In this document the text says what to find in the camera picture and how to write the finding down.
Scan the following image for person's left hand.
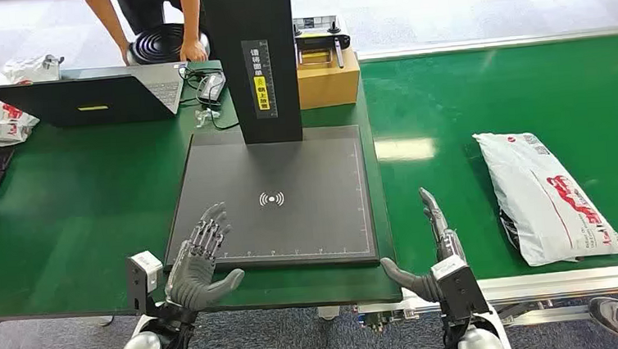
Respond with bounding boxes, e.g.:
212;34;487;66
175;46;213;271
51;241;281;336
178;37;210;65

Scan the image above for black weighing scanner device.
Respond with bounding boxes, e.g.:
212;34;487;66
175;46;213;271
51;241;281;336
145;0;380;278

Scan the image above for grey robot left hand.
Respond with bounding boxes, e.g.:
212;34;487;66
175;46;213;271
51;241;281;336
159;201;248;315

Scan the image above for black round ribbed stool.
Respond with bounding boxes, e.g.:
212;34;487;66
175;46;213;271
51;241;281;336
124;20;213;67

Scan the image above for white red-printed courier package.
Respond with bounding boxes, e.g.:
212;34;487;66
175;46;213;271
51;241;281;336
471;123;618;272

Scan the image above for black remote controller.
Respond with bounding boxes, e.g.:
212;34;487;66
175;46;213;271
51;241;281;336
292;14;354;73

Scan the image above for white table foot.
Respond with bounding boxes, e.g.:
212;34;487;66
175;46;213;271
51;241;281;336
316;304;342;323

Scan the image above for conveyor terminal block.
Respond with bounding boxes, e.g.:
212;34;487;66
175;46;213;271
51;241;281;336
356;301;423;334

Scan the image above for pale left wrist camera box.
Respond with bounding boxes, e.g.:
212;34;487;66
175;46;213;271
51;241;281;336
125;250;166;316

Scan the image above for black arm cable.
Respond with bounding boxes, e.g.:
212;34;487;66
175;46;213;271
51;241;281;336
439;319;465;349

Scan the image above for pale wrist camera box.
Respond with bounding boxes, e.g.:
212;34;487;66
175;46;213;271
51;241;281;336
430;253;493;324
125;250;166;316

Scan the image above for dark open laptop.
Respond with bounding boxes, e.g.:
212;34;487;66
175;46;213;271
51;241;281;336
0;61;193;134

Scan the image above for small clear plastic scrap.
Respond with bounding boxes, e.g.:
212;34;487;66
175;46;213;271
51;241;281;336
193;107;223;130

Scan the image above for grey power adapter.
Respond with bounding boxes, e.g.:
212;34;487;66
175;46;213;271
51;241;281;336
195;71;228;103

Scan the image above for green conveyor belt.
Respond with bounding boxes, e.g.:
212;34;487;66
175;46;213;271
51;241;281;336
357;26;618;338

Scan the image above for brown cardboard box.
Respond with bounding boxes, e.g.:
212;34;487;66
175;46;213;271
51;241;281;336
295;46;364;111

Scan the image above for person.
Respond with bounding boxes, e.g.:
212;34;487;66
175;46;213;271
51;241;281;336
81;0;211;71

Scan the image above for black power cable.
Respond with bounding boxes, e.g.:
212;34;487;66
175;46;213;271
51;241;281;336
176;61;240;135

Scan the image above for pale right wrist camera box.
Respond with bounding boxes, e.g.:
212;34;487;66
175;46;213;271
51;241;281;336
430;253;493;324

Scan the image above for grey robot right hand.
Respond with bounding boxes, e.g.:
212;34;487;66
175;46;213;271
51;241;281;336
375;185;471;307

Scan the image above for person's right hand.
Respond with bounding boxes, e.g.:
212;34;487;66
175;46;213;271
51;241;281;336
118;42;137;67

